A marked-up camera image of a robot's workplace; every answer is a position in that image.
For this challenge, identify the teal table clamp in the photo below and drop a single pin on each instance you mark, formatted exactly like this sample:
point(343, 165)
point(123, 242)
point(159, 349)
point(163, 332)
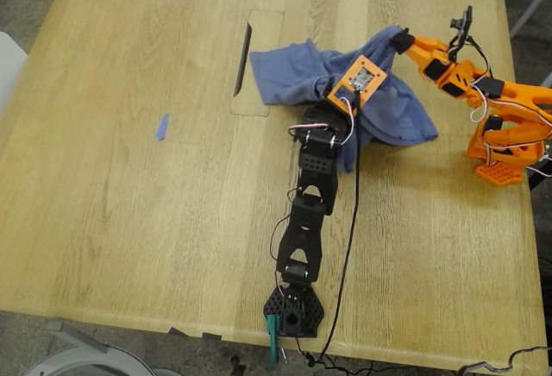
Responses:
point(272, 341)

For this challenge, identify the black table clamp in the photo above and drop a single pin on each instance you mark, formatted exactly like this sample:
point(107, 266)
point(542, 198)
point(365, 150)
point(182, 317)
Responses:
point(541, 179)

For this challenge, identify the small silver metal plug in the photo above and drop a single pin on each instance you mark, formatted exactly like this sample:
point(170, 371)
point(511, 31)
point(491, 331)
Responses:
point(284, 355)

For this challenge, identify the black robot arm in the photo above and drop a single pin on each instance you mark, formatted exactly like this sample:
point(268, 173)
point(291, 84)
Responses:
point(306, 229)

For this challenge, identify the short blue tape piece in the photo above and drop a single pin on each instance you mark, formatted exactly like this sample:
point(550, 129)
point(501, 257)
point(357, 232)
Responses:
point(162, 126)

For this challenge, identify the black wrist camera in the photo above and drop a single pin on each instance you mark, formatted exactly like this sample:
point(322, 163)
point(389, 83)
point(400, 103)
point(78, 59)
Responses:
point(463, 22)

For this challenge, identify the blue printed T-shirt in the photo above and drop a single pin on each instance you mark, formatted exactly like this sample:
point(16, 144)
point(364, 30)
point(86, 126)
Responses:
point(293, 74)

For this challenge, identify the black tape piece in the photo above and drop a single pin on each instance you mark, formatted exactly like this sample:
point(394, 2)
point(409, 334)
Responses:
point(211, 336)
point(177, 331)

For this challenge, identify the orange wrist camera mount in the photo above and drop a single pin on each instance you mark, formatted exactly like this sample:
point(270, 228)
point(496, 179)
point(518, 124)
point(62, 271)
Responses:
point(358, 80)

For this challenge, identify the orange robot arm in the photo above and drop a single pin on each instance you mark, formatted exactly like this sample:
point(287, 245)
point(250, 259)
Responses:
point(517, 100)

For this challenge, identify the light grey metal leg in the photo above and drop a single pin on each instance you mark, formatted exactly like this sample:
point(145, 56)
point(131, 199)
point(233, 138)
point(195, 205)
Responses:
point(547, 77)
point(530, 7)

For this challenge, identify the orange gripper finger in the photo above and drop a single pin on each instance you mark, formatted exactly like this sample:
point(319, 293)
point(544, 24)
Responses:
point(414, 54)
point(427, 45)

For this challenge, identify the grey round stool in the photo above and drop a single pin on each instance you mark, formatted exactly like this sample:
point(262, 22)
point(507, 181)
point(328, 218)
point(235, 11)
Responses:
point(86, 343)

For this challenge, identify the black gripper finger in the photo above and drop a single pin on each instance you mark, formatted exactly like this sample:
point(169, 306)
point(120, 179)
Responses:
point(326, 87)

